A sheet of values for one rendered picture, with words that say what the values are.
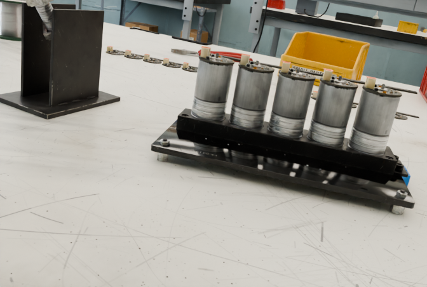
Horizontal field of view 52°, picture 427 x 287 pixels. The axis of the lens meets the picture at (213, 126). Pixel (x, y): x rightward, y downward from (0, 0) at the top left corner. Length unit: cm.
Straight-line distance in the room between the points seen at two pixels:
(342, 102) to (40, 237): 20
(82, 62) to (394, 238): 26
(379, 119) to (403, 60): 446
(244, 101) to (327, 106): 5
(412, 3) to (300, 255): 243
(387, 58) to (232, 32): 164
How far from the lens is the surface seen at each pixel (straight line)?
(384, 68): 476
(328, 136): 30
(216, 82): 30
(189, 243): 21
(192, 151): 27
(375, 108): 30
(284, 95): 30
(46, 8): 35
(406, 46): 268
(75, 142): 30
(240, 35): 494
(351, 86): 30
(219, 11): 345
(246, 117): 30
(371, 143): 31
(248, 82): 29
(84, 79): 37
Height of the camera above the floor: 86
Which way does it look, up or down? 18 degrees down
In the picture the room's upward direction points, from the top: 9 degrees clockwise
